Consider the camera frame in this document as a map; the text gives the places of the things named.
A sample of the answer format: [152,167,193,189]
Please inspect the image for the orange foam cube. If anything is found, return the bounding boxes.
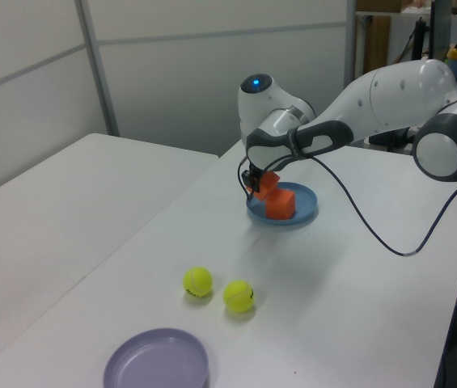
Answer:
[265,188,297,221]
[252,171,281,203]

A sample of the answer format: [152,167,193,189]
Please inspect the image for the yellow tennis ball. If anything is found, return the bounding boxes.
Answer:
[183,266,214,298]
[222,280,256,313]

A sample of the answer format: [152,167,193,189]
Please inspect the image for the blue plastic plate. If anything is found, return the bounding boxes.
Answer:
[245,181,319,226]

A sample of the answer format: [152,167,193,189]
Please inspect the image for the black power strip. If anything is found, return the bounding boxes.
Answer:
[368,128,415,153]

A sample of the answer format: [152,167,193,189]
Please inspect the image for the brown wooden cabinet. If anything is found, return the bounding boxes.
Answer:
[363,15,391,76]

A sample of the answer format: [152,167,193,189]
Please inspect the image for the purple plastic plate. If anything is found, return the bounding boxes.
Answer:
[103,327,210,388]

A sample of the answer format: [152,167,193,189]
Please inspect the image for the black monitor stand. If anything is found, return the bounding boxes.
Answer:
[412,18,430,61]

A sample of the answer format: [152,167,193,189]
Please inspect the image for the grey monitor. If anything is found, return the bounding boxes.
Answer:
[429,0,454,61]

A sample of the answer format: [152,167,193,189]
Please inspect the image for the long dark arm cable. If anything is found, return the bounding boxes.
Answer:
[235,155,457,258]

